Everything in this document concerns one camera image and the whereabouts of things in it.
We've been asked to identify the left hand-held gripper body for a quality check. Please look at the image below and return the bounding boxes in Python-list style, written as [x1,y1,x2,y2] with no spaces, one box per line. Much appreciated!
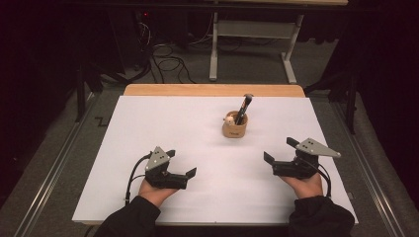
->
[143,145,191,191]

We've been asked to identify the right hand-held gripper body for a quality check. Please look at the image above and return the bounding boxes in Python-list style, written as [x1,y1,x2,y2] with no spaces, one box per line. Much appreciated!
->
[271,137,342,181]

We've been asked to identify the small wooden cup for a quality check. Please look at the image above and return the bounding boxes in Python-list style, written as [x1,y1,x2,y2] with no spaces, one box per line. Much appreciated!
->
[221,110,249,139]

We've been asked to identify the black pen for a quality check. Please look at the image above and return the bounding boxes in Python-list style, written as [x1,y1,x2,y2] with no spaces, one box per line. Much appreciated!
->
[237,93,255,126]

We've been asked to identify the person's left hand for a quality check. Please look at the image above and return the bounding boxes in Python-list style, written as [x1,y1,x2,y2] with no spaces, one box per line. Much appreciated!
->
[137,179,179,208]

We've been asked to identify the person's right hand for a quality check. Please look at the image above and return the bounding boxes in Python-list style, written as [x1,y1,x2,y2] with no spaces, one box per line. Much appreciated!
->
[280,172,324,200]

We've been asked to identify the white table mat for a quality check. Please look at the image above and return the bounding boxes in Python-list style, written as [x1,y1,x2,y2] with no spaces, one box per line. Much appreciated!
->
[71,95,360,226]

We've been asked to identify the black stand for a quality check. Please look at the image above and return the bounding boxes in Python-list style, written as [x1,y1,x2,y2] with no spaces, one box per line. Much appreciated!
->
[302,70,359,136]
[74,62,103,123]

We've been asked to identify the black computer case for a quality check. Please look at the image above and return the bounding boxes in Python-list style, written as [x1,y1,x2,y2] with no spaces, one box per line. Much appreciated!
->
[108,8,156,73]

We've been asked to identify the left hand-held gripper black cable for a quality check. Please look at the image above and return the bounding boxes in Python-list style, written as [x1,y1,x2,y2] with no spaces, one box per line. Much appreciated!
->
[124,151,153,206]

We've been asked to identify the hand-held gripper black cable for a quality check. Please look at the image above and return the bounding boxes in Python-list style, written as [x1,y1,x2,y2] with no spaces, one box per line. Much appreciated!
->
[312,162,332,198]
[124,151,153,206]

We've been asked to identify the right hand-held gripper black cable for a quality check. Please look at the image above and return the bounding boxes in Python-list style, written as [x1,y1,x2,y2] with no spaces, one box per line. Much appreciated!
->
[312,162,332,198]

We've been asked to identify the metal floor rail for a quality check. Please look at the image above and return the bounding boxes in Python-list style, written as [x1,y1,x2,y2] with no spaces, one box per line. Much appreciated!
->
[13,92,100,237]
[329,98,408,237]

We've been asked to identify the tangle of black floor cables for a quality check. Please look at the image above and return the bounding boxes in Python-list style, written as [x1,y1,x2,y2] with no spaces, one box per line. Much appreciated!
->
[137,19,199,85]

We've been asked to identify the white desk frame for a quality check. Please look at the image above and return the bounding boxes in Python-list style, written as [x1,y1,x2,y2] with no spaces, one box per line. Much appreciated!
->
[203,0,349,85]

